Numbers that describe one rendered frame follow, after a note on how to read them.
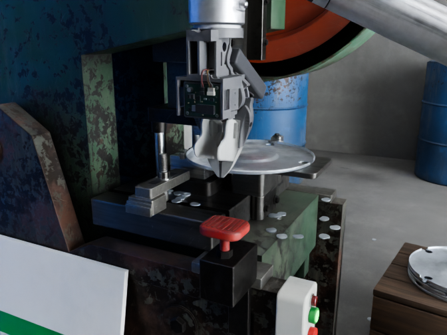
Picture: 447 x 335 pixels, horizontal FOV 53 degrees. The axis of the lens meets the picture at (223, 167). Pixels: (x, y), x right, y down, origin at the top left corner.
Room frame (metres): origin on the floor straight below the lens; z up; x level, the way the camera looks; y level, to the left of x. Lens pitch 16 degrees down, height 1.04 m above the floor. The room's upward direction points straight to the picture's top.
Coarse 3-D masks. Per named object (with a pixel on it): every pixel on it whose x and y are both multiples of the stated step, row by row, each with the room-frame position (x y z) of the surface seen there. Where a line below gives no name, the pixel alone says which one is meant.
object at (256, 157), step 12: (252, 144) 1.11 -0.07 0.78; (264, 144) 1.11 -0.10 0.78; (276, 144) 1.11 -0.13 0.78; (288, 144) 1.09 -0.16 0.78; (192, 156) 0.99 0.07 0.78; (240, 156) 0.96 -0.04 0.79; (252, 156) 0.96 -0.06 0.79; (264, 156) 0.96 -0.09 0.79; (276, 156) 0.97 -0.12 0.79; (288, 156) 0.99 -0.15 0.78; (300, 156) 0.99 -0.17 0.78; (312, 156) 0.99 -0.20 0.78; (204, 168) 0.89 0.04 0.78; (240, 168) 0.89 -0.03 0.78; (252, 168) 0.89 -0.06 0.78; (264, 168) 0.89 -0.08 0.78; (276, 168) 0.89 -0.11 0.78; (288, 168) 0.87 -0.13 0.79; (300, 168) 0.89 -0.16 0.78
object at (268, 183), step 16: (320, 160) 0.96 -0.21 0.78; (240, 176) 0.95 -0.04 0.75; (256, 176) 0.93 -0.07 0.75; (272, 176) 0.98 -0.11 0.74; (304, 176) 0.86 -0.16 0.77; (240, 192) 0.95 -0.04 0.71; (256, 192) 0.93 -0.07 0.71; (272, 192) 0.98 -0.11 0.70; (256, 208) 0.93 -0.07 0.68; (272, 208) 0.98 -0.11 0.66
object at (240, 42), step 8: (240, 40) 1.04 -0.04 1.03; (240, 48) 1.04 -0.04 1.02; (168, 64) 1.00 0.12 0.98; (176, 64) 0.99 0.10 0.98; (184, 64) 0.98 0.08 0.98; (168, 72) 1.00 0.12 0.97; (176, 72) 0.99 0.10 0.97; (184, 72) 0.98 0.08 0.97; (168, 80) 1.00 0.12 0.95; (168, 88) 1.00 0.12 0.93; (168, 96) 1.00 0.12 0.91; (168, 104) 1.00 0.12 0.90
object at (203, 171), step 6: (186, 150) 1.05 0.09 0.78; (174, 156) 1.00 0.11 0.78; (174, 162) 1.00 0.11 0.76; (180, 162) 0.99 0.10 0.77; (186, 162) 0.98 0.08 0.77; (174, 168) 1.00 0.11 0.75; (180, 168) 0.99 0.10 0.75; (186, 168) 0.98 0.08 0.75; (192, 168) 0.98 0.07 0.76; (198, 168) 0.97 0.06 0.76; (192, 174) 0.98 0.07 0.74; (198, 174) 0.97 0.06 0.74; (204, 174) 0.96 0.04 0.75; (210, 174) 0.99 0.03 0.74
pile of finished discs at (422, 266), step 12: (420, 252) 1.30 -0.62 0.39; (432, 252) 1.30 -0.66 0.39; (444, 252) 1.30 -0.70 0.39; (408, 264) 1.24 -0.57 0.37; (420, 264) 1.22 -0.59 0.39; (432, 264) 1.22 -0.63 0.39; (444, 264) 1.21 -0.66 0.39; (420, 276) 1.15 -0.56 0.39; (432, 276) 1.15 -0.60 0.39; (444, 276) 1.15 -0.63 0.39; (420, 288) 1.14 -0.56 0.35; (432, 288) 1.11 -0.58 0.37; (444, 288) 1.08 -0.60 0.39; (444, 300) 1.08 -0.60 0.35
